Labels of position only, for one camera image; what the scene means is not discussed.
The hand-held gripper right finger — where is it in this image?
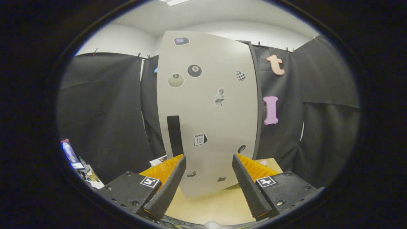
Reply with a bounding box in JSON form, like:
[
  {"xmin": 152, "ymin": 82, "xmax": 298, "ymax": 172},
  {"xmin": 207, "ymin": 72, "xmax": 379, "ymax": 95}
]
[{"xmin": 232, "ymin": 153, "xmax": 325, "ymax": 222}]

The black backdrop cloth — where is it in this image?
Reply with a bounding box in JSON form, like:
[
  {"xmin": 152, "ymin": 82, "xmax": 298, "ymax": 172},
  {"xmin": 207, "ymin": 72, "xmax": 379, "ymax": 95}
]
[{"xmin": 57, "ymin": 35, "xmax": 361, "ymax": 188}]

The blue printed box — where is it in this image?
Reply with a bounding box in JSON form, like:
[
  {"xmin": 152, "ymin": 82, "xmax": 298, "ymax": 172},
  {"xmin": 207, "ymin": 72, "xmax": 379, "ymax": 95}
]
[{"xmin": 61, "ymin": 138, "xmax": 85, "ymax": 169}]

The long ceiling light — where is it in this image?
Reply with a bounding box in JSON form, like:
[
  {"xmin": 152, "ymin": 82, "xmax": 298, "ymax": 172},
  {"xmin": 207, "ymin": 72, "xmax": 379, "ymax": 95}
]
[{"xmin": 159, "ymin": 0, "xmax": 193, "ymax": 7}]

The grey shoe cabinet door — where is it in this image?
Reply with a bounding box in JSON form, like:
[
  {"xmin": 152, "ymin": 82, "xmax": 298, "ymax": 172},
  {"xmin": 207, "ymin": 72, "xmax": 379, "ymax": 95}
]
[{"xmin": 157, "ymin": 31, "xmax": 259, "ymax": 198}]

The black door handle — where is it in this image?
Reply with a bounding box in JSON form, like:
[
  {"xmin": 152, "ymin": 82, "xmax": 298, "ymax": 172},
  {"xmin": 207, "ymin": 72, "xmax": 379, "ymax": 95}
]
[{"xmin": 167, "ymin": 115, "xmax": 184, "ymax": 157}]

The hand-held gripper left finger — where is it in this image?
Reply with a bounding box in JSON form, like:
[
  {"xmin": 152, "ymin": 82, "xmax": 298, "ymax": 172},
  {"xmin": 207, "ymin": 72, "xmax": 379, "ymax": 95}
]
[{"xmin": 95, "ymin": 154, "xmax": 187, "ymax": 220}]

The white book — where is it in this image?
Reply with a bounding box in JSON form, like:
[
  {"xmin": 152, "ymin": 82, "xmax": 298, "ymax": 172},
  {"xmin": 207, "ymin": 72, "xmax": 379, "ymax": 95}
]
[{"xmin": 149, "ymin": 155, "xmax": 168, "ymax": 166}]

